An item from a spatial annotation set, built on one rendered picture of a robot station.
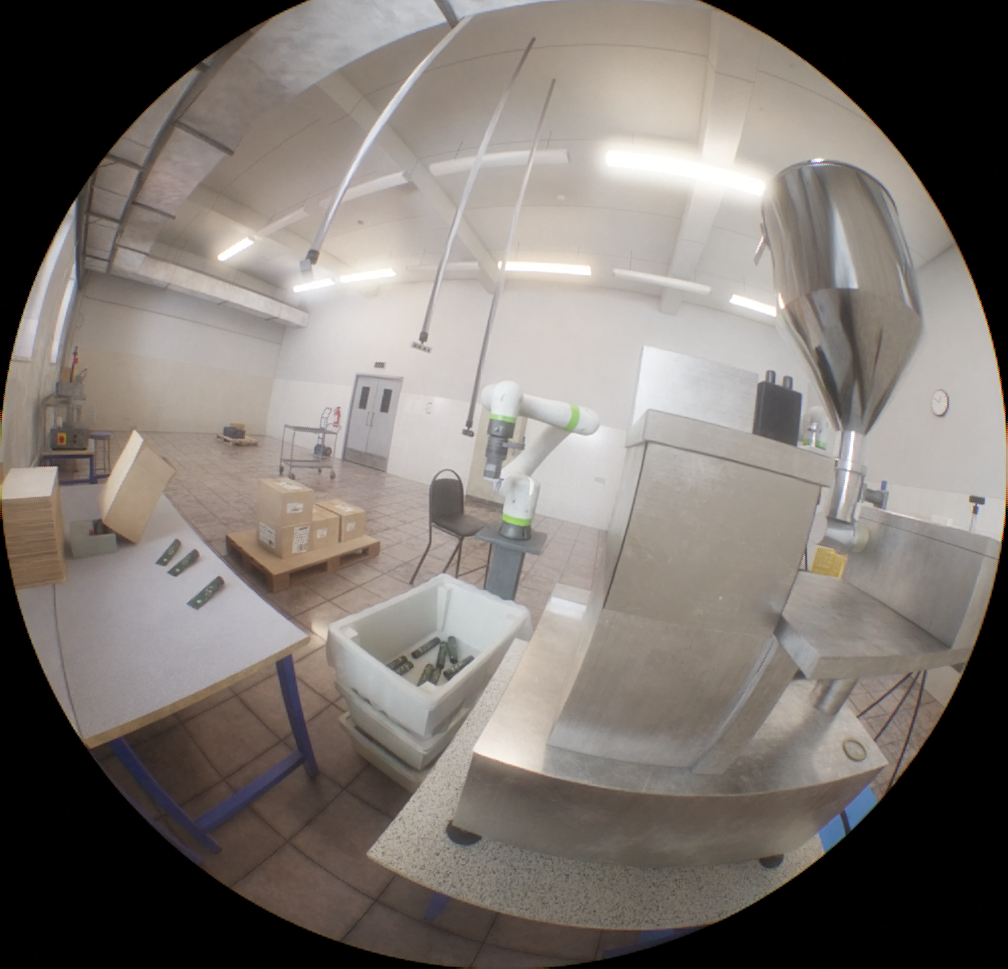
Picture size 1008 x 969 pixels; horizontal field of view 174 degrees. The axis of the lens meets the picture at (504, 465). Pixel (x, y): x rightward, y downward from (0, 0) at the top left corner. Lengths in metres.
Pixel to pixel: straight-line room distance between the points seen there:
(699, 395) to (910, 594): 0.40
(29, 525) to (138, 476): 0.47
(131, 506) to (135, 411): 8.64
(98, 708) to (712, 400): 1.13
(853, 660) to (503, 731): 0.33
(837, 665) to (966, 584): 0.23
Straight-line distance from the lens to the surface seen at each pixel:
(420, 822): 0.61
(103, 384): 9.85
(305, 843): 1.40
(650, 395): 0.43
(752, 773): 0.47
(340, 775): 1.50
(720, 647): 0.31
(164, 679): 0.84
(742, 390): 0.47
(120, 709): 0.82
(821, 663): 0.29
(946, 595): 0.49
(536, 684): 0.45
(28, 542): 1.24
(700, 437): 0.25
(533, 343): 6.45
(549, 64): 3.54
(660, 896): 0.66
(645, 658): 0.30
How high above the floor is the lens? 1.32
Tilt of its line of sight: 5 degrees down
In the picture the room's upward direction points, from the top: 11 degrees clockwise
